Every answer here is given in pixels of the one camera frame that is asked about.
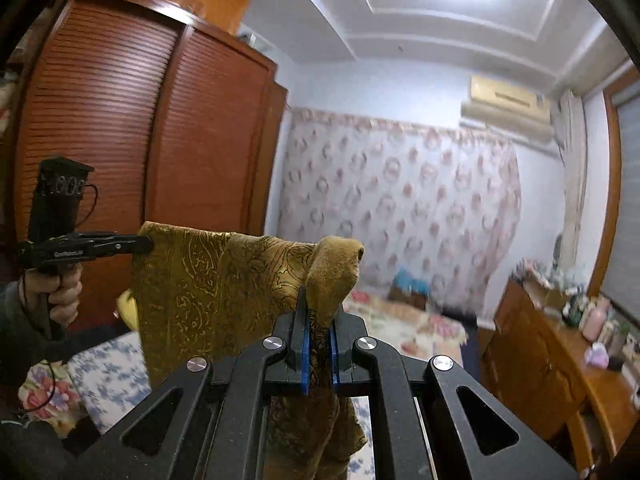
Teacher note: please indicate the circle print curtain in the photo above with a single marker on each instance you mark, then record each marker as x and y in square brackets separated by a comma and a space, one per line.
[400, 200]

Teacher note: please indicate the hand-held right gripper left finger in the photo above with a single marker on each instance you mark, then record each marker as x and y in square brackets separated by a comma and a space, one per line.
[305, 360]

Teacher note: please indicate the lace window curtain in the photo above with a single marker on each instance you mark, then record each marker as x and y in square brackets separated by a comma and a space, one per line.
[572, 170]

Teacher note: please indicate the wall air conditioner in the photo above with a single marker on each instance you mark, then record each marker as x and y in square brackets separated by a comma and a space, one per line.
[507, 110]

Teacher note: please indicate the person's left forearm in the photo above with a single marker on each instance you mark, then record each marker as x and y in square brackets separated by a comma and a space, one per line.
[20, 330]

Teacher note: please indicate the purple plastic bag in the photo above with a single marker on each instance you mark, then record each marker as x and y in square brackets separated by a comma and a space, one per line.
[597, 355]

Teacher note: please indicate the wooden sideboard cabinet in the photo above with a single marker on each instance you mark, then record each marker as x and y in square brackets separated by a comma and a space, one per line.
[540, 360]

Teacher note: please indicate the grey window blind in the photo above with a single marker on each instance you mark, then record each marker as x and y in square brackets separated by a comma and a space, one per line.
[625, 200]

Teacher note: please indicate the blue plastic bag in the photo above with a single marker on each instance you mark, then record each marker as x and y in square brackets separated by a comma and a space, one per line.
[410, 280]

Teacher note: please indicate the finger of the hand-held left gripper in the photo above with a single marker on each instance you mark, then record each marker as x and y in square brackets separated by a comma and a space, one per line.
[125, 245]

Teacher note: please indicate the red flower cloth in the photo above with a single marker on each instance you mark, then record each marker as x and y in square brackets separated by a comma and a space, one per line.
[45, 400]

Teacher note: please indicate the wooden louvred wardrobe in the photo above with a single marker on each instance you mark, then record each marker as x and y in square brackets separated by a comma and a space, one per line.
[100, 110]

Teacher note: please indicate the yellow plush toy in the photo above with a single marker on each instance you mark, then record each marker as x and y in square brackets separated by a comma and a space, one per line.
[127, 310]

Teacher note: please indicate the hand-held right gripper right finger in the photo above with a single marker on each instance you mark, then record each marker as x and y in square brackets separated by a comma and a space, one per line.
[334, 360]

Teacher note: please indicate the small cardboard box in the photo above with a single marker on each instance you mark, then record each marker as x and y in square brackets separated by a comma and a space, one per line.
[406, 297]

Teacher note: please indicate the floral bed sheet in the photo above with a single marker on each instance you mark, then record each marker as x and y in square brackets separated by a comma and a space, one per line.
[400, 325]

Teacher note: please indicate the person's left hand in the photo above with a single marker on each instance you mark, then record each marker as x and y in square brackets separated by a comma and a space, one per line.
[67, 300]

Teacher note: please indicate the brown patterned shirt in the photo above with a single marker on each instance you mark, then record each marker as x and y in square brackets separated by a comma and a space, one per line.
[210, 285]

